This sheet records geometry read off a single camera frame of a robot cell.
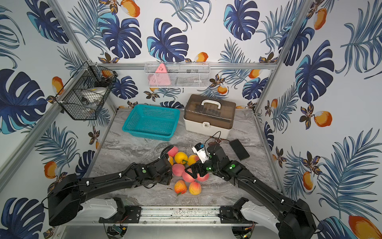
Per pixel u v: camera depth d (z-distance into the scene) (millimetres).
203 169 672
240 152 951
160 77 900
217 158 588
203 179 817
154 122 1133
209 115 900
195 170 673
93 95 800
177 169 828
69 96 755
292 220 386
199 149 685
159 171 628
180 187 777
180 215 760
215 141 1008
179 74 1026
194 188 779
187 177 789
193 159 873
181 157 878
